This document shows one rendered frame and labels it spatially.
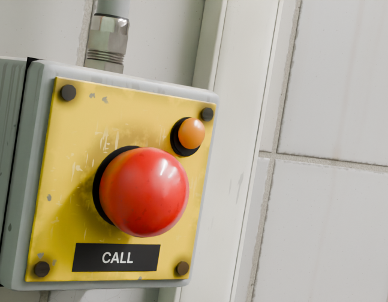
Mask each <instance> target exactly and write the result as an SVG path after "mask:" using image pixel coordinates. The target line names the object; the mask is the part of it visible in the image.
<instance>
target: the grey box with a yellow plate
mask: <svg viewBox="0 0 388 302"><path fill-rule="evenodd" d="M218 110H219V96H218V95H217V94H215V93H214V92H212V91H211V90H206V89H200V88H196V87H189V86H184V85H179V84H173V83H167V82H163V81H157V80H151V79H147V78H141V77H134V76H131V75H125V74H118V73H113V72H108V71H102V70H96V69H92V68H86V67H80V66H76V65H70V64H63V63H60V62H54V61H47V60H43V59H37V58H31V57H27V58H15V57H8V56H0V287H6V288H8V289H10V290H12V291H58V290H81V289H127V288H172V287H183V286H187V285H189V283H190V281H191V277H192V273H193V266H194V258H195V252H196V247H197V240H198V233H199V229H200V221H201V214H202V210H203V203H204V196H205V192H206V184H207V177H208V172H209V166H210V159H211V154H212V147H213V140H214V135H215V128H216V122H217V117H218ZM183 117H192V118H196V119H198V120H200V121H201V122H202V124H203V125H204V128H205V137H204V140H203V142H202V144H201V146H200V148H199V149H198V151H196V152H195V153H194V154H193V155H191V156H180V155H178V154H177V153H175V152H174V150H173V149H172V147H171V144H170V133H171V130H172V127H173V125H174V124H175V123H176V122H177V121H178V120H179V119H181V118H183ZM140 147H154V148H157V149H162V150H165V151H166V152H169V153H170V154H171V155H173V156H174V157H175V158H176V159H177V160H178V161H179V162H180V163H181V165H182V166H183V167H184V169H185V171H186V173H187V176H188V181H189V185H190V193H189V199H188V204H187V207H186V209H185V211H184V213H183V215H182V217H181V218H180V220H179V222H178V223H177V224H176V225H175V226H174V227H173V228H172V229H170V230H169V231H167V232H166V233H164V234H161V235H158V236H155V237H147V238H139V237H134V236H131V235H129V234H126V233H124V232H122V231H121V230H120V229H118V228H117V227H116V226H115V225H114V224H113V222H112V221H111V220H110V219H109V218H108V217H107V215H106V214H105V212H104V211H103V209H102V206H101V203H100V197H99V188H100V181H101V178H102V175H103V172H104V170H105V169H106V167H107V166H108V165H109V163H110V162H111V161H112V160H113V159H114V158H115V157H117V156H118V155H119V154H121V153H123V152H126V151H127V150H132V149H137V148H140Z"/></svg>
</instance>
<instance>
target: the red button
mask: <svg viewBox="0 0 388 302"><path fill-rule="evenodd" d="M189 193H190V185H189V181H188V176H187V173H186V171H185V169H184V167H183V166H182V165H181V163H180V162H179V161H178V160H177V159H176V158H175V157H174V156H173V155H171V154H170V153H169V152H166V151H165V150H162V149H157V148H154V147H140V148H137V149H132V150H127V151H126V152H123V153H121V154H119V155H118V156H117V157H115V158H114V159H113V160H112V161H111V162H110V163H109V165H108V166H107V167H106V169H105V170H104V172H103V175H102V178H101V181H100V188H99V197H100V203H101V206H102V209H103V211H104V212H105V214H106V215H107V217H108V218H109V219H110V220H111V221H112V222H113V224H114V225H115V226H116V227H117V228H118V229H120V230H121V231H122V232H124V233H126V234H129V235H131V236H134V237H139V238H147V237H155V236H158V235H161V234H164V233H166V232H167V231H169V230H170V229H172V228H173V227H174V226H175V225H176V224H177V223H178V222H179V220H180V218H181V217H182V215H183V213H184V211H185V209H186V207H187V204H188V199H189Z"/></svg>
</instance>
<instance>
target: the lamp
mask: <svg viewBox="0 0 388 302"><path fill-rule="evenodd" d="M204 137H205V128H204V125H203V124H202V122H201V121H200V120H198V119H196V118H189V119H186V120H185V121H183V122H182V124H181V126H180V127H179V130H178V138H179V141H180V143H181V145H183V147H185V148H187V149H195V148H196V147H199V145H201V144H202V142H203V140H204Z"/></svg>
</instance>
